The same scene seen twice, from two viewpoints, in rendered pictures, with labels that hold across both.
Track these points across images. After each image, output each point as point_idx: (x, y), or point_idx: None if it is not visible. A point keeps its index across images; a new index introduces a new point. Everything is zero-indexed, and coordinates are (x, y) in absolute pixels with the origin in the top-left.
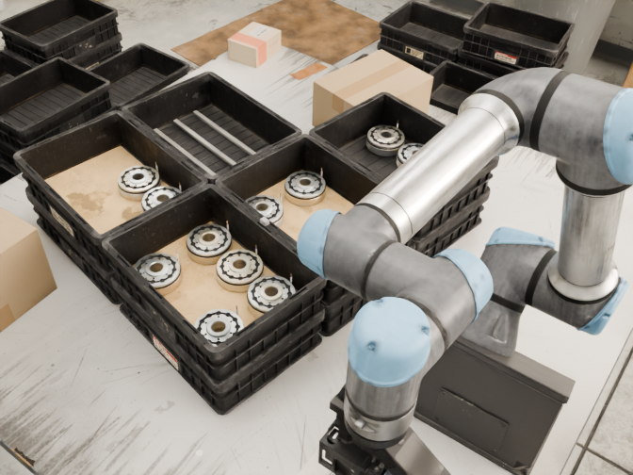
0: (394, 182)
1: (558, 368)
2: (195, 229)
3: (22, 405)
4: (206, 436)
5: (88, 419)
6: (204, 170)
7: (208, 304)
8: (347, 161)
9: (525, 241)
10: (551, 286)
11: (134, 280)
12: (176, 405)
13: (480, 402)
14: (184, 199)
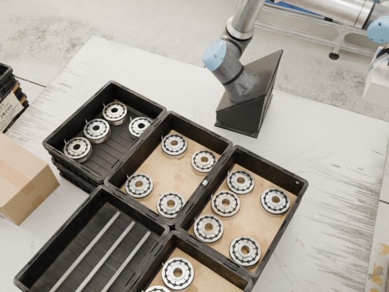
0: (355, 1)
1: (212, 85)
2: (202, 238)
3: None
4: (307, 215)
5: (325, 280)
6: (160, 236)
7: (253, 216)
8: (131, 152)
9: (225, 45)
10: (246, 39)
11: (275, 244)
12: (296, 236)
13: (270, 91)
14: (195, 240)
